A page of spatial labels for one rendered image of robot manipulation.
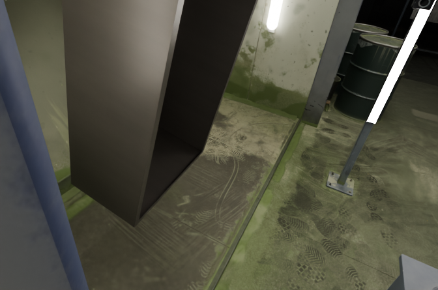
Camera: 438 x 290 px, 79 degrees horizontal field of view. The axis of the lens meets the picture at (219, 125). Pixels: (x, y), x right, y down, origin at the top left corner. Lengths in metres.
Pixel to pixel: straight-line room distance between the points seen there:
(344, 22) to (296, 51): 0.48
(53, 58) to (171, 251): 1.44
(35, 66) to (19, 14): 0.33
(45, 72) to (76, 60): 1.14
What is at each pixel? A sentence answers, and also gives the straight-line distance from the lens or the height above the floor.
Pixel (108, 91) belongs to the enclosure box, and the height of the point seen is 1.06.
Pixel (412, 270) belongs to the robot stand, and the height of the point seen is 0.64.
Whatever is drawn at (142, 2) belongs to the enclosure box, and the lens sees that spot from 0.70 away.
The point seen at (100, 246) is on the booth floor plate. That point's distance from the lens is 1.72.
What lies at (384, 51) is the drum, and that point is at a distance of 3.26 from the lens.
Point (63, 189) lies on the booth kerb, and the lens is 2.00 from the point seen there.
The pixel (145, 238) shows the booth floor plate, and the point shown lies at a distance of 1.71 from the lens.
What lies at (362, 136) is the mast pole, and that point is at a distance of 2.15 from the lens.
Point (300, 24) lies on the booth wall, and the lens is 2.79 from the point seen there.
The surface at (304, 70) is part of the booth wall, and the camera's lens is 2.87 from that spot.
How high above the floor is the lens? 1.44
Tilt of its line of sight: 32 degrees down
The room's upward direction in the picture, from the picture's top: 7 degrees clockwise
